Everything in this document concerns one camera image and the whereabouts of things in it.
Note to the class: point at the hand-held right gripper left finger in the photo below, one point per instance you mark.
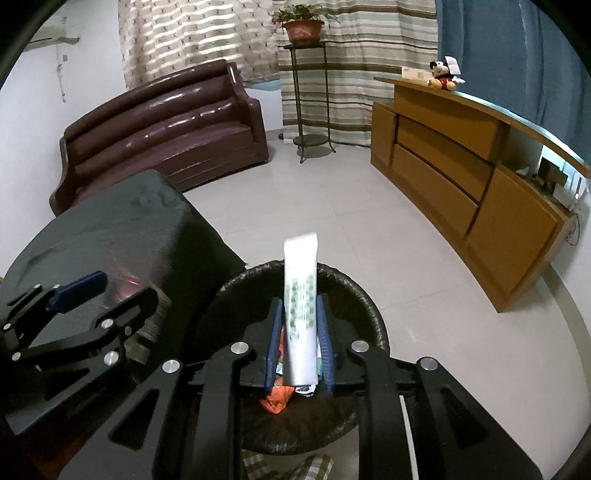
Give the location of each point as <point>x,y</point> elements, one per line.
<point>275,341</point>

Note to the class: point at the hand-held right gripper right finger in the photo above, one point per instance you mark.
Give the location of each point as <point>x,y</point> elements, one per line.
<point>323,341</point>

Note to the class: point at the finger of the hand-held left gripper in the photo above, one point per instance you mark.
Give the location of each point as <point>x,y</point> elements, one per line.
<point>134,309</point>
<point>78,287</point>

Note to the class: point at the white tube with green dots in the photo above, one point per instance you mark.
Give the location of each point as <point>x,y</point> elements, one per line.
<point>300,323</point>

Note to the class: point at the trash bin with black bag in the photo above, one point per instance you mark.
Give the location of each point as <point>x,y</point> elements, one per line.
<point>355,304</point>

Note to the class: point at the small orange plastic bag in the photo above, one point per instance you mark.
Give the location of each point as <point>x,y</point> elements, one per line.
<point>274,401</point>

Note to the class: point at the green checked cloth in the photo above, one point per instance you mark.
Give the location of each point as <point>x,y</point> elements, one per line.
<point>314,466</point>

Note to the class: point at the dark brown leather sofa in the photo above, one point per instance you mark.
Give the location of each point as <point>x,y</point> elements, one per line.
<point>161,134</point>

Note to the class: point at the black metal plant stand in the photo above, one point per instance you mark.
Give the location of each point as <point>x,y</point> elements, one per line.
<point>314,140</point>

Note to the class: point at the wooden cabinet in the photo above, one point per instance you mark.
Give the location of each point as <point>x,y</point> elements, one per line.
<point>508,230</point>

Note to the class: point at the white air conditioner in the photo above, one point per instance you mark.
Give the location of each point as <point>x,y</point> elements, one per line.
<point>51,39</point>

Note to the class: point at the beige patterned curtain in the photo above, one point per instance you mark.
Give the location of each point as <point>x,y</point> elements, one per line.
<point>184,37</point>

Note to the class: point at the small beige box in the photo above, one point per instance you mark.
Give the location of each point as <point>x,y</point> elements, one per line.
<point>415,74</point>

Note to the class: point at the small dark brown box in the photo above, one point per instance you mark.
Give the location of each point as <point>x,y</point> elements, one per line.
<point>551,173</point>

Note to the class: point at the mouse plush toy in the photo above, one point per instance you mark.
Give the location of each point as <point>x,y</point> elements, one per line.
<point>443,81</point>

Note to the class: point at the green brown striped curtain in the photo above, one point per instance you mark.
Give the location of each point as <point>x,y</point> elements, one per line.
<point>360,55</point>

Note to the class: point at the potted plant in terracotta pot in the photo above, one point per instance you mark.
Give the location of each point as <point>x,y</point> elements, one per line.
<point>302,30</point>

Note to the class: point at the blue curtain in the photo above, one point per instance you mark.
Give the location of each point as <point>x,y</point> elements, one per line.
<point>508,69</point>

